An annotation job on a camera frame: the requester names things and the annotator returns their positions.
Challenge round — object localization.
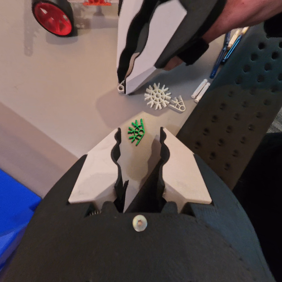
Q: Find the green fan connector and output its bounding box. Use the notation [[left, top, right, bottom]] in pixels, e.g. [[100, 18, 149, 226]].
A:
[[127, 119, 146, 146]]

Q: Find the person's right forearm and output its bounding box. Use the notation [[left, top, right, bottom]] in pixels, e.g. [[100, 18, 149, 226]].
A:
[[263, 13, 282, 38]]

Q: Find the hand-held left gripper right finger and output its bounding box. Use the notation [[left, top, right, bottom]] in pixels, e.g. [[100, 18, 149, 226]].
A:
[[159, 127, 213, 213]]

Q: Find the blue storage bin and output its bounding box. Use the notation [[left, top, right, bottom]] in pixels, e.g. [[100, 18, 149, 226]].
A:
[[0, 168, 42, 261]]

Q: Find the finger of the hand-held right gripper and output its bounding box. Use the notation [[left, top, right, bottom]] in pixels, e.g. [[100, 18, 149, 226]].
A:
[[125, 0, 188, 95], [116, 0, 162, 84]]

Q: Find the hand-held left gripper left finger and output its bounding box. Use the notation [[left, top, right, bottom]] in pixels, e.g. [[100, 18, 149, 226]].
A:
[[68, 127, 122, 213]]

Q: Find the black perforated panel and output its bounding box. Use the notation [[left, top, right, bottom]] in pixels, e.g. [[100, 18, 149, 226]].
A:
[[176, 20, 282, 190]]

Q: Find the black wheel red hub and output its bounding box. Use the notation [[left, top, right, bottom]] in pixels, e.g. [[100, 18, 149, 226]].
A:
[[31, 0, 74, 37]]

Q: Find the person's right hand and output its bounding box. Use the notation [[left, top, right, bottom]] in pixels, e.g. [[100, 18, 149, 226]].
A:
[[164, 0, 282, 71]]

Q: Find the blue rod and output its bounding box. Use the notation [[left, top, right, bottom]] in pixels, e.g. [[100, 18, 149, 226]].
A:
[[209, 31, 232, 79], [221, 33, 244, 64]]

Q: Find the pair of white rods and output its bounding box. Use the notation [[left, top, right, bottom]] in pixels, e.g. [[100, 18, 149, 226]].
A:
[[191, 79, 211, 103]]

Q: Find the red and green toy model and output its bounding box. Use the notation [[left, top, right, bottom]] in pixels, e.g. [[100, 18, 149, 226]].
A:
[[31, 0, 111, 37]]

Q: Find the white snowflake connector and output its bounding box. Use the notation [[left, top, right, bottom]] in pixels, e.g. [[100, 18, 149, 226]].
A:
[[144, 83, 172, 110]]

